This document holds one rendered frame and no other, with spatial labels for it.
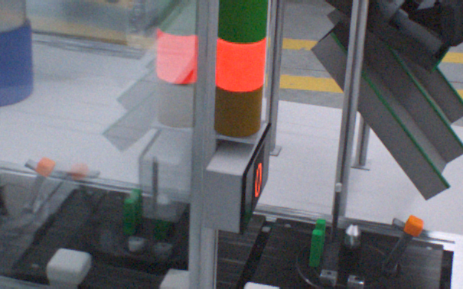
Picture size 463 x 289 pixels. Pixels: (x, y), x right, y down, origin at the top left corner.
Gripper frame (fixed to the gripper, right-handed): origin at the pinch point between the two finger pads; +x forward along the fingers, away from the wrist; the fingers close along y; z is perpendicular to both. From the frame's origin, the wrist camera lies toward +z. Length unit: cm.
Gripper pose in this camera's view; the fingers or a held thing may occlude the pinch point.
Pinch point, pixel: (438, 11)
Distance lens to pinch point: 142.7
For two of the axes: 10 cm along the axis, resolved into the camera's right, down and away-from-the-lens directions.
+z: -1.2, -9.5, -2.8
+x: -8.3, -0.5, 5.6
